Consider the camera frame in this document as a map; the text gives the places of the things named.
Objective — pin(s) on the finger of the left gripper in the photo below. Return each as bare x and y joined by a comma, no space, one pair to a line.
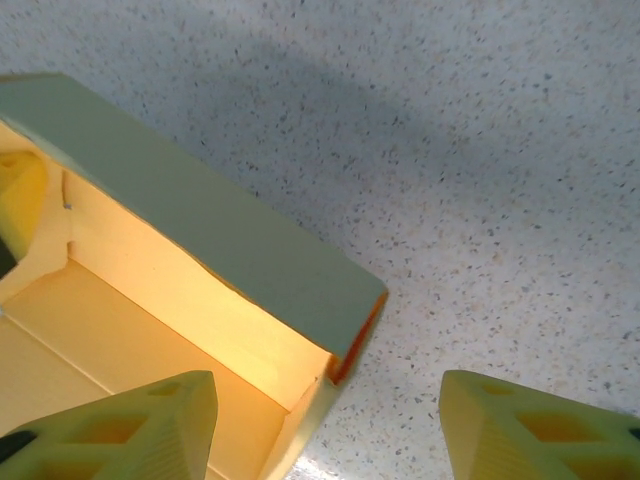
20,200

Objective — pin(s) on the yellow paper box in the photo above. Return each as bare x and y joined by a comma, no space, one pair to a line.
210,240

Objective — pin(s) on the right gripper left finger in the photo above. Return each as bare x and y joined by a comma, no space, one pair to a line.
110,435

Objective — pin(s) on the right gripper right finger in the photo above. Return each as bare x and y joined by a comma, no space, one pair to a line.
540,435

